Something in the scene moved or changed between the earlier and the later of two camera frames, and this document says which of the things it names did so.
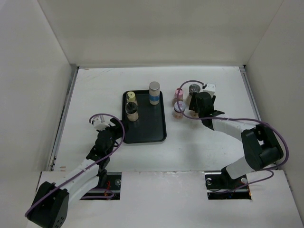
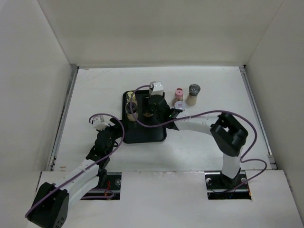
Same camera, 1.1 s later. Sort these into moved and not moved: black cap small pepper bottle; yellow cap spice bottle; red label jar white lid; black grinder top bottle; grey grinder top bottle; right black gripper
Moved: black cap small pepper bottle; right black gripper
Not moved: black grinder top bottle; yellow cap spice bottle; red label jar white lid; grey grinder top bottle
